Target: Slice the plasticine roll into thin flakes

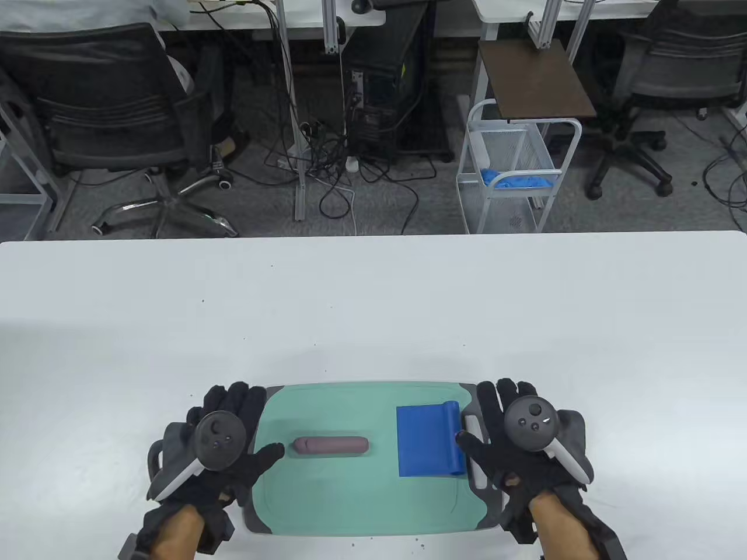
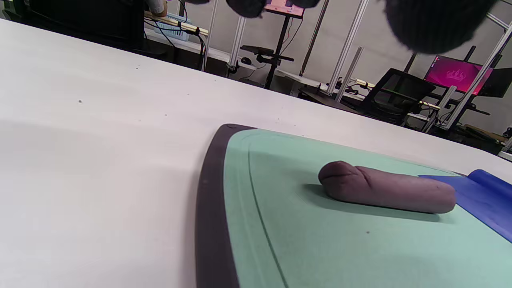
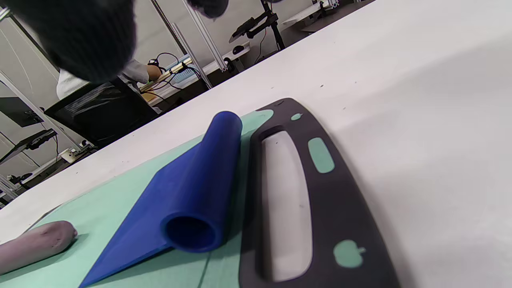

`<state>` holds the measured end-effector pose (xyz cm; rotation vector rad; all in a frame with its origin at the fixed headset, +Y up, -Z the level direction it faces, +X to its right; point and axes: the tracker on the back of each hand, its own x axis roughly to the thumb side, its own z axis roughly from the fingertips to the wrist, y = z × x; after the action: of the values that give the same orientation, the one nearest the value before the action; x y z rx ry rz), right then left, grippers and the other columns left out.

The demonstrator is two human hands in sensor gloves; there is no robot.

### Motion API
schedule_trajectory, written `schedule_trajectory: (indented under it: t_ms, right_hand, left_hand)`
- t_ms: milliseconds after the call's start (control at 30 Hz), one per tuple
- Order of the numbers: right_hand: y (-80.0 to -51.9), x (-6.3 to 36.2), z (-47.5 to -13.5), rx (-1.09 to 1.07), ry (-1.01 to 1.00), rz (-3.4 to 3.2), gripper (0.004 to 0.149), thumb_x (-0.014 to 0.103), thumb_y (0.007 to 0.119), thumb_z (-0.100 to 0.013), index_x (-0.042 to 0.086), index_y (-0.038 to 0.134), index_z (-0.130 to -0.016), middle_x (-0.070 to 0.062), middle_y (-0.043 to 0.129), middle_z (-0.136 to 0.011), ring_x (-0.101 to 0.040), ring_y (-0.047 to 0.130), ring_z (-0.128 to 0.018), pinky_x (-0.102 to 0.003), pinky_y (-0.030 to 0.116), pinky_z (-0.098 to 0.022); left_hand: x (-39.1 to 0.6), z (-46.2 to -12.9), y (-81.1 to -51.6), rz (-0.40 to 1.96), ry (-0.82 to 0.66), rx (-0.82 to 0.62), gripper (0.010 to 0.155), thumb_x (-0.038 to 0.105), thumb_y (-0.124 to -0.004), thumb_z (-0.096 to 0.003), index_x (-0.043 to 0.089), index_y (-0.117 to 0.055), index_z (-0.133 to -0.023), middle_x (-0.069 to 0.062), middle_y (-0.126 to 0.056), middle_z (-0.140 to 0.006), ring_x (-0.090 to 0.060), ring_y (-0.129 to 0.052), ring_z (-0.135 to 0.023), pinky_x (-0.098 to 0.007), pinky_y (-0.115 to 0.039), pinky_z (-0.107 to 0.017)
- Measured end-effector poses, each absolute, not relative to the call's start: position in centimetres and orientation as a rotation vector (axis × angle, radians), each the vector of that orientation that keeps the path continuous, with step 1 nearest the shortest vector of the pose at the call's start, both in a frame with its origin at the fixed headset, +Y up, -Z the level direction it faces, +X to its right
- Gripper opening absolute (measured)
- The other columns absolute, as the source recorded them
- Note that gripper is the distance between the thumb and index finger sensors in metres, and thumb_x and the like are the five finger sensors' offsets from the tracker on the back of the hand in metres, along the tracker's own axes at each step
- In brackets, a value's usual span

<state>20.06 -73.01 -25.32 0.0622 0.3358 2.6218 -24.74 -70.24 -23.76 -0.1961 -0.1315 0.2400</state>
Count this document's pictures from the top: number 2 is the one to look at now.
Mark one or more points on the person's left hand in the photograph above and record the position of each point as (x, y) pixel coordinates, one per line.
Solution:
(432, 24)

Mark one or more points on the small monitor on stand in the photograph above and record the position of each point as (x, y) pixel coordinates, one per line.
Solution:
(286, 8)

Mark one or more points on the black mesh chair black base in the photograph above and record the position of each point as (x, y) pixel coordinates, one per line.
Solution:
(394, 90)

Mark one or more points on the pink screen monitor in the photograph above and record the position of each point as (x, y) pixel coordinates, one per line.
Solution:
(452, 74)

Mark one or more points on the blue plastic scraper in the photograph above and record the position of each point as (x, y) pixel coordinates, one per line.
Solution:
(484, 200)

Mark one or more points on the black monitor stand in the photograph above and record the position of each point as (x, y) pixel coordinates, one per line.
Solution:
(276, 56)

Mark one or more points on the long aluminium profile post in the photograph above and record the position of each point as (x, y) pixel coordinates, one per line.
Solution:
(476, 76)

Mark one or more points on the light blue plastic basket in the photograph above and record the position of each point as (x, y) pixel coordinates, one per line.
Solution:
(172, 30)

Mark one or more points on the white desk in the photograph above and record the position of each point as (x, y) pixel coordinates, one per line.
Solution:
(304, 79)

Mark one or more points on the green cutting board grey rim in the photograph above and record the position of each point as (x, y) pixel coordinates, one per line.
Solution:
(320, 248)

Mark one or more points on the black computer mouse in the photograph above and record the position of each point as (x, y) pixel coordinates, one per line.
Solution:
(246, 60)

